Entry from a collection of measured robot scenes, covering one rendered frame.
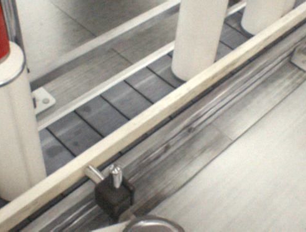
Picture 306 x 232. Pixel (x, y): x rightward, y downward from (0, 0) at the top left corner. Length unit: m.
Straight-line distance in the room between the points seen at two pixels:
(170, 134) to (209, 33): 0.12
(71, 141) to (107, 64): 0.19
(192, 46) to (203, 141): 0.12
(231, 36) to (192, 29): 0.15
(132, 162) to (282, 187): 0.16
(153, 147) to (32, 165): 0.14
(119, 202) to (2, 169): 0.10
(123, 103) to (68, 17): 0.25
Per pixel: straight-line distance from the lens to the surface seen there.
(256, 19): 0.62
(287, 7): 0.69
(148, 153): 0.48
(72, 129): 0.49
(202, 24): 0.49
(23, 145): 0.38
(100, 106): 0.51
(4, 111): 0.34
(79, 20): 0.72
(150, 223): 0.22
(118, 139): 0.44
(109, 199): 0.39
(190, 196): 0.45
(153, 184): 0.51
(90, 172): 0.42
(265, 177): 0.48
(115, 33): 0.48
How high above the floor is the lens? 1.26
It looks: 48 degrees down
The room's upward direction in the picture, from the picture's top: 7 degrees clockwise
